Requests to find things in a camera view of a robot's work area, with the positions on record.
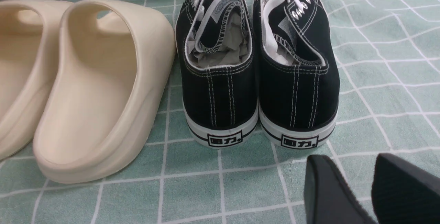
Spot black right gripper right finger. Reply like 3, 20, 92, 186
371, 153, 440, 224

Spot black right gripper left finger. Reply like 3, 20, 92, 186
304, 155, 376, 224

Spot black canvas sneaker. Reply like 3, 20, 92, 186
252, 0, 340, 149
175, 0, 259, 149

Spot green checked cloth mat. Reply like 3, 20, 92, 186
0, 0, 440, 224

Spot cream slide slipper right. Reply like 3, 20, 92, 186
33, 0, 176, 184

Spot cream slide slipper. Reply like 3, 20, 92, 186
0, 0, 72, 160
33, 0, 176, 184

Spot cream slide slipper left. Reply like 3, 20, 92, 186
0, 0, 72, 160

